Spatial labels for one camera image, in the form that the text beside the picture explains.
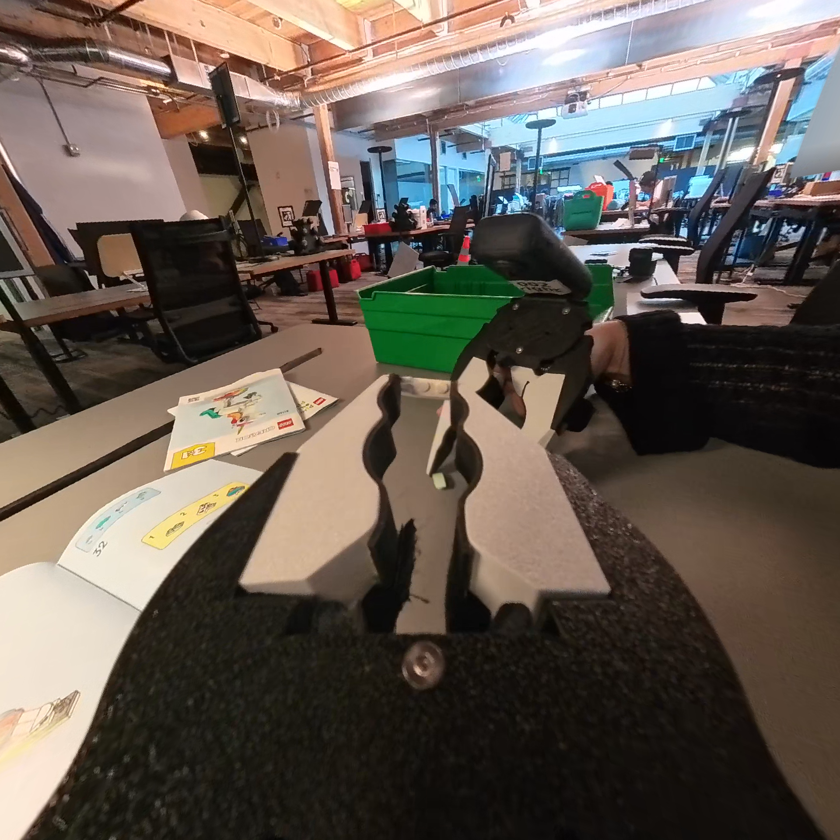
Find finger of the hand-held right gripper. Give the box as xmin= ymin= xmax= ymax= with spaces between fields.
xmin=425 ymin=399 xmax=462 ymax=479
xmin=476 ymin=363 xmax=567 ymax=452

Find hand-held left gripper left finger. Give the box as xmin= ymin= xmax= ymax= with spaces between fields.
xmin=238 ymin=374 xmax=404 ymax=634

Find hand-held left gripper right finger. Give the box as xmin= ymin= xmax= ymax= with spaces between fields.
xmin=449 ymin=382 xmax=614 ymax=627

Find person's right forearm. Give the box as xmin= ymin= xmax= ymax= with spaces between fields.
xmin=594 ymin=308 xmax=840 ymax=470

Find open lego instruction booklet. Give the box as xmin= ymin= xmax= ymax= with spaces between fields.
xmin=0 ymin=459 xmax=263 ymax=828

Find person's right hand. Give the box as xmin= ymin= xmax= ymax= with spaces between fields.
xmin=584 ymin=320 xmax=634 ymax=395

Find green plastic bin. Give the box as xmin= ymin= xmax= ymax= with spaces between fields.
xmin=356 ymin=262 xmax=616 ymax=383
xmin=563 ymin=190 xmax=605 ymax=231

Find small white instruction booklet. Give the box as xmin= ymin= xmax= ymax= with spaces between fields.
xmin=289 ymin=382 xmax=340 ymax=421

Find bird cover instruction booklet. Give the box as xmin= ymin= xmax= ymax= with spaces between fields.
xmin=163 ymin=369 xmax=307 ymax=473

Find black chair armrest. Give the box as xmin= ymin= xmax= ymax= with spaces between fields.
xmin=640 ymin=282 xmax=840 ymax=329

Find black floor lamp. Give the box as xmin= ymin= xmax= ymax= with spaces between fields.
xmin=525 ymin=119 xmax=557 ymax=211
xmin=367 ymin=146 xmax=395 ymax=224

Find wooden table black legs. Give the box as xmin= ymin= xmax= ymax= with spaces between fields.
xmin=236 ymin=249 xmax=357 ymax=327
xmin=0 ymin=282 xmax=153 ymax=417

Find wooden support post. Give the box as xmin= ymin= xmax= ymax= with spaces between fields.
xmin=311 ymin=101 xmax=349 ymax=234

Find black wall speaker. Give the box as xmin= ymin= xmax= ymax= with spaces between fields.
xmin=209 ymin=62 xmax=242 ymax=129

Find ribbed silver duct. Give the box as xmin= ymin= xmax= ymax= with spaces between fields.
xmin=0 ymin=36 xmax=178 ymax=85

